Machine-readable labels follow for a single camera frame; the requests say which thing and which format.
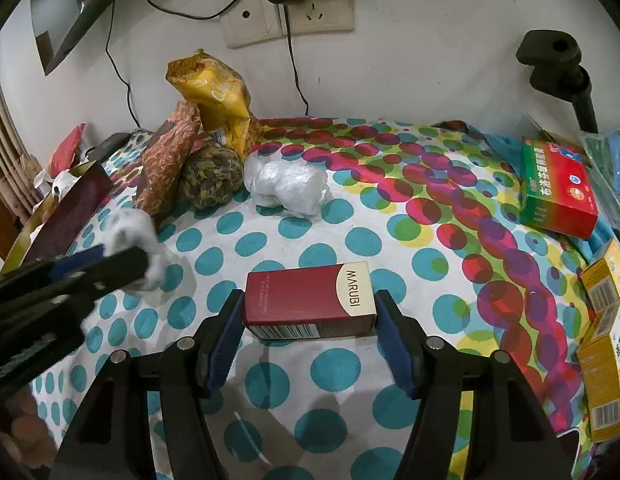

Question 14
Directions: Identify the red paper packet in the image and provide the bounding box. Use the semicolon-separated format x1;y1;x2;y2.
50;123;86;173

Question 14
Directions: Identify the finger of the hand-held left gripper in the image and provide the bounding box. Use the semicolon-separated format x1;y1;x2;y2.
0;245;151;322
0;244;109;295

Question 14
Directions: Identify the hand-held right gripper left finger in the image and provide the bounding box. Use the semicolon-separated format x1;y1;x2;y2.
48;289;245;480

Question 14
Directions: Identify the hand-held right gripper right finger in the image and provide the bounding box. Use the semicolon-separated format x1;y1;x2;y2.
374;290;573;480

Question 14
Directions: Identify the white fluffy cloth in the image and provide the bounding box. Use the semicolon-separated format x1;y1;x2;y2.
106;208;173;292

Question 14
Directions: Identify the black power brick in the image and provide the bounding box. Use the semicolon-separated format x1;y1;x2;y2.
84;132;133;161

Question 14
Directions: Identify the blue plastic bag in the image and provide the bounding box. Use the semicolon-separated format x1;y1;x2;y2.
580;130;620;246

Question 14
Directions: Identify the gold box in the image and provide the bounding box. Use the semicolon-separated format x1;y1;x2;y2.
0;160;114;276

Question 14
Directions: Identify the green and red medicine box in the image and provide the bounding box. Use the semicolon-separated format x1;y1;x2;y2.
520;137;600;241

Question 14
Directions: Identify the round mottled green-yellow bundle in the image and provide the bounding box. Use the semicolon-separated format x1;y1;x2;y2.
180;144;245;210

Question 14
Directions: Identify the dark monitor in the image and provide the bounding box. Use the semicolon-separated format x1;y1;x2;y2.
28;0;158;77

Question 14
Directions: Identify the yellow carton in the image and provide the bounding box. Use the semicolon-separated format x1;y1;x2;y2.
576;300;620;443
577;237;620;316

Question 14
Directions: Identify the white printed cloth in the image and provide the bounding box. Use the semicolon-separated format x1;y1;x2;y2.
34;167;80;201

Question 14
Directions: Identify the dark red carton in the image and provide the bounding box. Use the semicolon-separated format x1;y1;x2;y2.
241;261;378;341

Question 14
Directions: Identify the person's left hand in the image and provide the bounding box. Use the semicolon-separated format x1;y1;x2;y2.
0;385;58;466

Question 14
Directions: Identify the polka-dot tablecloth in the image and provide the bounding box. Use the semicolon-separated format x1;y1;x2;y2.
20;117;620;480

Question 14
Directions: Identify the white plastic bag bundle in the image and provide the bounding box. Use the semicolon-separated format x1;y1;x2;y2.
244;155;335;219

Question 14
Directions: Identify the brown cereal bag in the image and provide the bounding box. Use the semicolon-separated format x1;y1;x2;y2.
132;101;203;221

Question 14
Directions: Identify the yellow snack bag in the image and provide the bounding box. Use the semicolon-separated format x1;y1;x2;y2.
166;49;265;158

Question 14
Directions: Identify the patterned curtain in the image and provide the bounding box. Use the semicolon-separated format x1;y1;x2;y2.
0;67;38;221

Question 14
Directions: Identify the black clamp stand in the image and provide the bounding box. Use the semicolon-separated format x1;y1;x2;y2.
516;30;598;133

